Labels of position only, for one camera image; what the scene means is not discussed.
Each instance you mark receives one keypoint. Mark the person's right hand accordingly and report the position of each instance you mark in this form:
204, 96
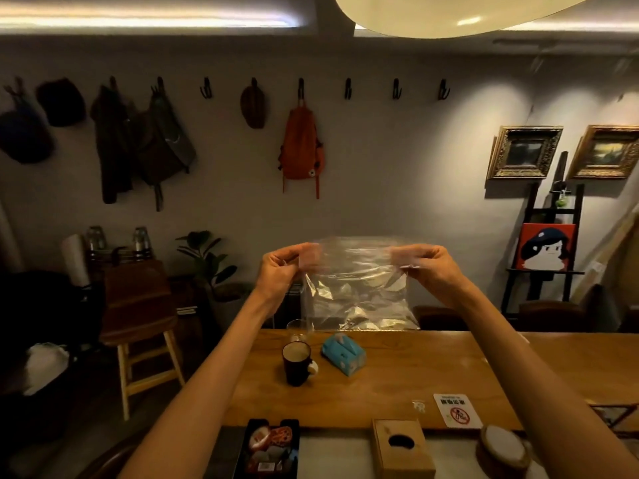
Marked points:
434, 274

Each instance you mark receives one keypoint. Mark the person's left hand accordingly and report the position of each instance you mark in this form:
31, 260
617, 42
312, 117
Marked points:
279, 276

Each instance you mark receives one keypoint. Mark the person's right fingers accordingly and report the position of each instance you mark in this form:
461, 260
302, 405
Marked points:
407, 256

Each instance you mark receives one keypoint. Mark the person's left fingers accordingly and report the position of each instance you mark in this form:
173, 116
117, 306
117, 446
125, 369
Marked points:
302, 256

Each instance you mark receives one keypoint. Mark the clear plastic bag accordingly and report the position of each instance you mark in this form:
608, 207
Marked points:
357, 289

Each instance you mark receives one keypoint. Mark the person's right forearm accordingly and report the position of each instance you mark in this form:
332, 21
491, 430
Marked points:
529, 389

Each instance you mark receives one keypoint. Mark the person's left forearm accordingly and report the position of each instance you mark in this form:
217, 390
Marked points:
199, 394

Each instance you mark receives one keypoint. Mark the clear drinking glass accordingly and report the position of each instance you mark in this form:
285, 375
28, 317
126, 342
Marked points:
294, 330

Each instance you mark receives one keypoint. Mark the grey plant pot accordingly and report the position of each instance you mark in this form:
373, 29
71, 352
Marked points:
227, 306

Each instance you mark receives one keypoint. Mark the green leafy plant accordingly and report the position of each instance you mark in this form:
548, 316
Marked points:
204, 254

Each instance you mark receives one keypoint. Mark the blue tissue pack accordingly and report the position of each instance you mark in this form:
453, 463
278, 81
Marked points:
343, 354

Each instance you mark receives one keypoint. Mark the dark mug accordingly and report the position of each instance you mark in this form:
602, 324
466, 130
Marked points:
295, 366

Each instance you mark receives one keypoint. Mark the orange backpack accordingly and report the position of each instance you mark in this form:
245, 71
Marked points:
301, 144

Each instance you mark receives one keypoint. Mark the black easel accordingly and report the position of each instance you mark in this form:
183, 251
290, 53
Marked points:
536, 284

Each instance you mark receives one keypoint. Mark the red cartoon portrait canvas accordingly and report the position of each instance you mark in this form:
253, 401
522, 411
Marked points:
544, 246

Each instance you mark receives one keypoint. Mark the gold framed painting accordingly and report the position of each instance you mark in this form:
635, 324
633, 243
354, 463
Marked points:
524, 153
606, 153

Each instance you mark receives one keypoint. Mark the brown cap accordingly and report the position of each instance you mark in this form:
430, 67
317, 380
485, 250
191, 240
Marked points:
253, 107

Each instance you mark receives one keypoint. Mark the clear glass bottle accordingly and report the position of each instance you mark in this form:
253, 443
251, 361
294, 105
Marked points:
96, 239
142, 239

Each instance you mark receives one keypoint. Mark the white no-smoking sign card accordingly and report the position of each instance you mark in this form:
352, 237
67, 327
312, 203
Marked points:
457, 411

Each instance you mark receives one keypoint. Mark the small green ornament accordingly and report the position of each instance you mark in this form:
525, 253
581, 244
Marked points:
562, 200

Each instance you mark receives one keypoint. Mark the wooden bar stool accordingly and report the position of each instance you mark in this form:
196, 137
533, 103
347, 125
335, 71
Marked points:
135, 304

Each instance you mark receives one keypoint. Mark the dark armchair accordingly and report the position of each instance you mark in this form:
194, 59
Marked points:
574, 309

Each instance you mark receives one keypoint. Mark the grey-green hanging bag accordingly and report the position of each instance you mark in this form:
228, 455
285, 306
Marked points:
167, 144

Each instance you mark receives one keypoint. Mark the black sushi tray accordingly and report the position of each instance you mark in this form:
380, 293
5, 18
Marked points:
267, 451

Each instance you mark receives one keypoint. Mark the wooden tissue box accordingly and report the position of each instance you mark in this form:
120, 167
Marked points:
402, 456

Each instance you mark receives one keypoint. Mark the leaning wooden planks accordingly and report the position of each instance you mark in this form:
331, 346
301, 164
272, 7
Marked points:
609, 254

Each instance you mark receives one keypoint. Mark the round wooden lidded container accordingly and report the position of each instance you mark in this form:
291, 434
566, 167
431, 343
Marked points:
501, 451

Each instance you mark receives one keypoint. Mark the dark hanging jacket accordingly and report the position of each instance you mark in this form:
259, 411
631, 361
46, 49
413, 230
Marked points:
114, 144

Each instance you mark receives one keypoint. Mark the white paper roll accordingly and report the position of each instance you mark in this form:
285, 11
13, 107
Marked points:
75, 261

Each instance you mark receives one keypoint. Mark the white pendant lamp shade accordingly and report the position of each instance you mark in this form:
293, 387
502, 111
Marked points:
449, 14

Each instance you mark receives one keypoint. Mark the white plastic bag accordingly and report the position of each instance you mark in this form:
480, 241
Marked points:
45, 369

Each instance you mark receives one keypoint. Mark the black furry hat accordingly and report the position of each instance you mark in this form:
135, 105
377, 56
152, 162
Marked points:
61, 102

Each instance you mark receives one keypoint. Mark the long ceiling light strip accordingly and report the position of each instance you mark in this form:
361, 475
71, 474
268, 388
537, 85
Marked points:
140, 18

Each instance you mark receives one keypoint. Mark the dark blue hat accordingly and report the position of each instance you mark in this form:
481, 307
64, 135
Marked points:
25, 137

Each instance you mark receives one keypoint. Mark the row of black wall hooks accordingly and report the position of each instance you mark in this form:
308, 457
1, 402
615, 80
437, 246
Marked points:
348, 88

